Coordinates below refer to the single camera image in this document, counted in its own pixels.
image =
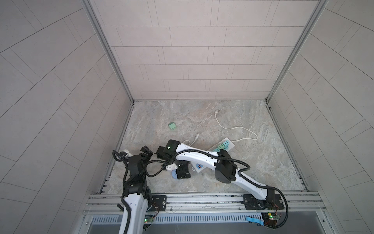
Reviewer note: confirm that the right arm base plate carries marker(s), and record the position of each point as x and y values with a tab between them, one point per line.
251	203

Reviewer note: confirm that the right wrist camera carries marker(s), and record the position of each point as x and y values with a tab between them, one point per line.
171	167

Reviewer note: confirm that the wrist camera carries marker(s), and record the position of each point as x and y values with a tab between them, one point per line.
171	167
125	154

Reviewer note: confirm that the aluminium rail frame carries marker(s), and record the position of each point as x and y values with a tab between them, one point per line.
211	208

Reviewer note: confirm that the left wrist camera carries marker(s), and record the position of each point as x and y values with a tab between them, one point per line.
125	154

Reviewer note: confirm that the blue tape tag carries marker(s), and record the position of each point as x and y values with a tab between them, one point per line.
255	220

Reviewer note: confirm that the right circuit board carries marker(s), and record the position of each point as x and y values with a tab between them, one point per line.
270	219

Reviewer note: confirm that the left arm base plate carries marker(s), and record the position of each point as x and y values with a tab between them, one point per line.
158	203

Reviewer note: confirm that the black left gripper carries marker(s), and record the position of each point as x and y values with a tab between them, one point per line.
148	152

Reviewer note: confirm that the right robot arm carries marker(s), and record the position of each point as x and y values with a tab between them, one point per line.
227	170

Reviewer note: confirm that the blue round power cube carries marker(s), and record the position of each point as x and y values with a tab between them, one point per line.
174	174

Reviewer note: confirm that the green charger cube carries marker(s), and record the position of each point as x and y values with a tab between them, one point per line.
172	126

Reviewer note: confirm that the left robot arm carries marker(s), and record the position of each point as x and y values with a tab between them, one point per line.
136	197

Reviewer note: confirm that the circuit board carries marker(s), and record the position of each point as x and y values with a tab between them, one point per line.
148	219
270	219

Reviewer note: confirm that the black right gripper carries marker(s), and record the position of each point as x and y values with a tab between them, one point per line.
182	170

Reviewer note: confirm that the left circuit board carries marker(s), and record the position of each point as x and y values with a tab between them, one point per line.
148	219

